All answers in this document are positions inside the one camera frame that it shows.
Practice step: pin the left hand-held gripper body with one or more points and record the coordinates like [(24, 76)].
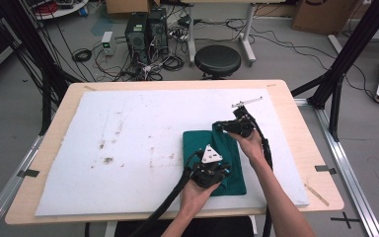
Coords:
[(209, 173)]

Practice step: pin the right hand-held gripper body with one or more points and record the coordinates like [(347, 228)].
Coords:
[(243, 125)]

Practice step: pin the green long-sleeved shirt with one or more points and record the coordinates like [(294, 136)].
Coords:
[(194, 144)]

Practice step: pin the person's right hand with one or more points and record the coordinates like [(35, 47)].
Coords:
[(253, 148)]

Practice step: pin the person's left hand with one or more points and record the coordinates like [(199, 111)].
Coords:
[(194, 199)]

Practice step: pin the person's dark clothing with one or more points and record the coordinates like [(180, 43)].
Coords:
[(210, 228)]

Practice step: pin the black round stool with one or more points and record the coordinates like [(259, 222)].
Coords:
[(217, 59)]

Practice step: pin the beige tape strip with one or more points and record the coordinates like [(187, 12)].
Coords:
[(317, 196)]

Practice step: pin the black tape strip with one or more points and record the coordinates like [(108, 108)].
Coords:
[(29, 173), (325, 170)]

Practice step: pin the white foam mat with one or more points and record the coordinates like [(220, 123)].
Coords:
[(112, 131)]

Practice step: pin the black computer tower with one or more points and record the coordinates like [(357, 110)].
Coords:
[(158, 29), (136, 36)]

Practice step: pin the large cardboard box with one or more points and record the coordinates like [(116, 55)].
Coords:
[(322, 16)]

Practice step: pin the small white device green light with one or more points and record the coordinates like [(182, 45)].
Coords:
[(107, 42)]

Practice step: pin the small cardboard box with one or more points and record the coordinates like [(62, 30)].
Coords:
[(128, 6)]

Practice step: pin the light wooden table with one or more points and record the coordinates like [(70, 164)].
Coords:
[(52, 131)]

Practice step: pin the round white table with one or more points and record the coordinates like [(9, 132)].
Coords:
[(62, 10)]

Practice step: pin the white desk frame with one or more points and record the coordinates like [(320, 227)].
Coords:
[(247, 36)]

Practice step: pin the aluminium rail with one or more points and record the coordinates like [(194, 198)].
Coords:
[(348, 177), (10, 194)]

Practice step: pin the black metal frame stand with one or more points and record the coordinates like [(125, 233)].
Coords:
[(33, 49), (352, 49)]

